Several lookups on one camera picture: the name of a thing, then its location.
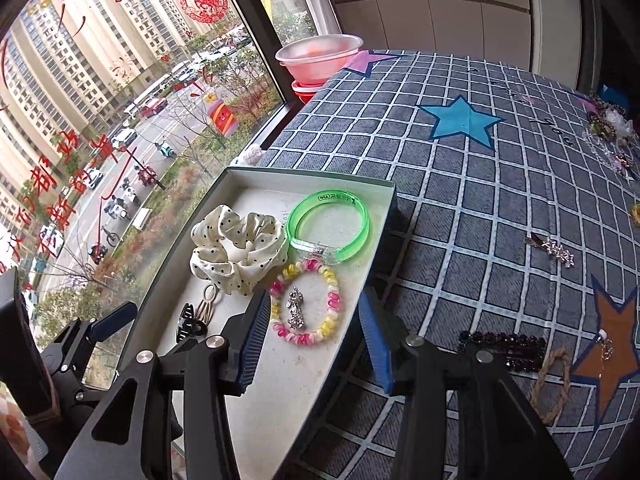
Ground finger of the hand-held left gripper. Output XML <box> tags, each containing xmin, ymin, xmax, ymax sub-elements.
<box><xmin>50</xmin><ymin>301</ymin><xmax>138</xmax><ymax>361</ymax></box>

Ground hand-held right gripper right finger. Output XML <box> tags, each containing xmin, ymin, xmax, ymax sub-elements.
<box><xmin>359</xmin><ymin>290</ymin><xmax>573</xmax><ymax>480</ymax></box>

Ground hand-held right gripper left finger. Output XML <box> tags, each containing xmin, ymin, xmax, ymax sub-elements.
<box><xmin>65</xmin><ymin>290</ymin><xmax>273</xmax><ymax>480</ymax></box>

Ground pink yellow spiral hair tie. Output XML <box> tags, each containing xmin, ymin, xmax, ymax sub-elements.
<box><xmin>269</xmin><ymin>259</ymin><xmax>346</xmax><ymax>347</ymax></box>

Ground brown hair ties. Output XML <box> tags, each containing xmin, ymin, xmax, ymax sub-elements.
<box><xmin>192</xmin><ymin>284</ymin><xmax>222</xmax><ymax>322</ymax></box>

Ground black claw hair clip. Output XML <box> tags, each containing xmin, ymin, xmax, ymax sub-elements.
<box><xmin>174</xmin><ymin>302</ymin><xmax>208</xmax><ymax>343</ymax></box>

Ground dark box tray white inside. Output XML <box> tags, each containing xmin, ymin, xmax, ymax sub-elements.
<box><xmin>115</xmin><ymin>166</ymin><xmax>398</xmax><ymax>480</ymax></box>

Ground white polka dot scrunchie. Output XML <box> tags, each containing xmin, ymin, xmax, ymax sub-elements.
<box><xmin>189</xmin><ymin>205</ymin><xmax>290</xmax><ymax>296</ymax></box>

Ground green translucent bangle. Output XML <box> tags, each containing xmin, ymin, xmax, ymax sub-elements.
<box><xmin>286</xmin><ymin>191</ymin><xmax>372</xmax><ymax>267</ymax></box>

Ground pile of assorted jewelry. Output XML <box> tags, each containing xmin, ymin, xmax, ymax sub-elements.
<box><xmin>580</xmin><ymin>91</ymin><xmax>640</xmax><ymax>184</ymax></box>

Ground black rhinestone hair clip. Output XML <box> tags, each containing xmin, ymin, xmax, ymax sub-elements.
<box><xmin>459</xmin><ymin>331</ymin><xmax>547</xmax><ymax>372</ymax></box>

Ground silver star hair clip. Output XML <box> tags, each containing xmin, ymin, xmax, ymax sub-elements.
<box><xmin>525</xmin><ymin>233</ymin><xmax>576</xmax><ymax>266</ymax></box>

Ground colourful lantern window sticker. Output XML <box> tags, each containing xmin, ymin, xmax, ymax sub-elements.
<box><xmin>205</xmin><ymin>91</ymin><xmax>237</xmax><ymax>136</ymax></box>

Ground red plastic basin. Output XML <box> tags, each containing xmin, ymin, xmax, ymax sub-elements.
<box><xmin>291</xmin><ymin>79</ymin><xmax>327</xmax><ymax>107</ymax></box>

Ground pink plastic basin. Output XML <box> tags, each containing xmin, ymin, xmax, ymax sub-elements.
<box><xmin>275</xmin><ymin>34</ymin><xmax>364</xmax><ymax>84</ymax></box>

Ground white cabinet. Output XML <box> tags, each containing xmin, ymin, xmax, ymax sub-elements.
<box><xmin>322</xmin><ymin>0</ymin><xmax>533</xmax><ymax>75</ymax></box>

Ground red horse window sticker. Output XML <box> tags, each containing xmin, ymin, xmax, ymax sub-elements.
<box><xmin>180</xmin><ymin>0</ymin><xmax>231</xmax><ymax>23</ymax></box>

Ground braided rope bracelet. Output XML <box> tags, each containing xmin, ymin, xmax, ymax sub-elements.
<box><xmin>531</xmin><ymin>346</ymin><xmax>572</xmax><ymax>424</ymax></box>

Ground window with dark frame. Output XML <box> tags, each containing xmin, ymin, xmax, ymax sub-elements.
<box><xmin>0</xmin><ymin>0</ymin><xmax>321</xmax><ymax>391</ymax></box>

